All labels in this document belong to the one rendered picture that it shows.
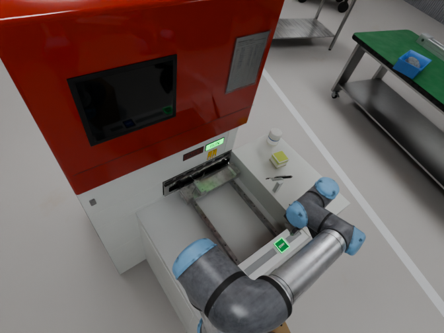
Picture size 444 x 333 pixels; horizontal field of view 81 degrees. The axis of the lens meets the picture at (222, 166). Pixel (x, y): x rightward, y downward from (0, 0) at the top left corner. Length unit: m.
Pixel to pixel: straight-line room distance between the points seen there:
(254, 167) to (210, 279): 1.00
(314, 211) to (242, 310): 0.40
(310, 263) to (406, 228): 2.55
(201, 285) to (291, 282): 0.19
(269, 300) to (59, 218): 2.13
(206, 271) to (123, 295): 1.62
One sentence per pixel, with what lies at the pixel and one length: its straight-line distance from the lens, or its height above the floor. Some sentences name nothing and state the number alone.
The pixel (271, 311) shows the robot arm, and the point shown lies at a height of 1.55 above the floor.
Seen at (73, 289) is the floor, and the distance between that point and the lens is 2.26.
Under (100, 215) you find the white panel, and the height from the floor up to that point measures 0.95.
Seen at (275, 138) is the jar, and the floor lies 1.04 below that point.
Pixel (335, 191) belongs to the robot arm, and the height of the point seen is 1.46.
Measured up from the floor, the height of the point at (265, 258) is 0.96.
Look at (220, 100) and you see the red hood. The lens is 1.07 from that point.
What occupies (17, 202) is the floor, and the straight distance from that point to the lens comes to 2.72.
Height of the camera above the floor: 2.10
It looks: 51 degrees down
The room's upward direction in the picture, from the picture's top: 14 degrees clockwise
